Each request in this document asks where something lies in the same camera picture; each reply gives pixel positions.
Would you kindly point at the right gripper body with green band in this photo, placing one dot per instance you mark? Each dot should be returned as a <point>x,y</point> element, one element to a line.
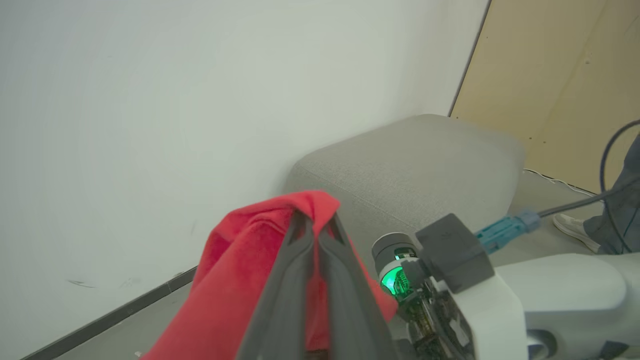
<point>450,320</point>

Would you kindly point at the beige wooden wall panel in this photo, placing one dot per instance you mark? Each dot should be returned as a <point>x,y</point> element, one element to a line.
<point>555,80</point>

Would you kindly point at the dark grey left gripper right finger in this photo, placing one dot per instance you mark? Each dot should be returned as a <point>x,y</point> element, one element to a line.
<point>352,310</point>

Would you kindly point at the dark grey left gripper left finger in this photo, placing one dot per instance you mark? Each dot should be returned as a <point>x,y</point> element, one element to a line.
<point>280,310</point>

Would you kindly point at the person's leg in grey jeans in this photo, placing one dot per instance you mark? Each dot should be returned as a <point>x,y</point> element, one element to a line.
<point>620,215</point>

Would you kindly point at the dark grey baseboard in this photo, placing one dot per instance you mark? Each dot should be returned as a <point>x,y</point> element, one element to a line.
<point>110,317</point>

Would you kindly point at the red printed t-shirt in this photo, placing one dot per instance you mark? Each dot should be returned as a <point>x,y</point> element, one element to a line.
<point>235,280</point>

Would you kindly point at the dark grey wrist camera box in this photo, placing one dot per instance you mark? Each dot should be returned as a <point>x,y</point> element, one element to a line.
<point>452,252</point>

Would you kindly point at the grey fabric sofa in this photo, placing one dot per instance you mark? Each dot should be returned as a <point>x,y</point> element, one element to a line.
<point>415,175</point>

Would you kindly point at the white sneaker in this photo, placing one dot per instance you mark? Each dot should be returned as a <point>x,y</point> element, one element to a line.
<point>575,230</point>

